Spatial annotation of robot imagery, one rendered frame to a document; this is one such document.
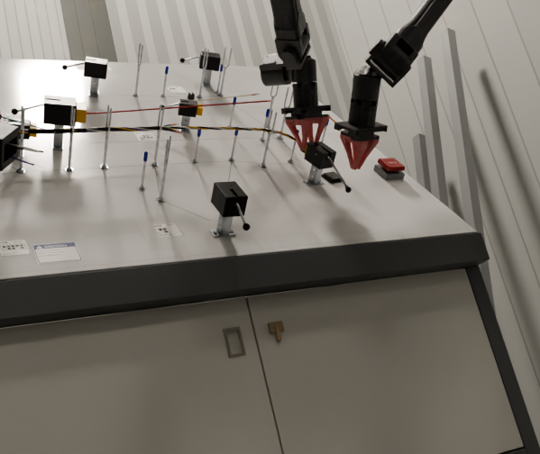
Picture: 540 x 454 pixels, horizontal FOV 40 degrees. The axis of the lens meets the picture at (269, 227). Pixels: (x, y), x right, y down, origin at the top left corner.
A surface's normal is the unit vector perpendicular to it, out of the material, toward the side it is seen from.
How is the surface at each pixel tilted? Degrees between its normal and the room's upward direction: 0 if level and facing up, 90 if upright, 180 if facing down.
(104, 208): 53
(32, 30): 90
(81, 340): 90
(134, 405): 90
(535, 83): 90
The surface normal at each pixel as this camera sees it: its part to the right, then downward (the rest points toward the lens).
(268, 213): 0.19, -0.85
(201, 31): 0.51, -0.38
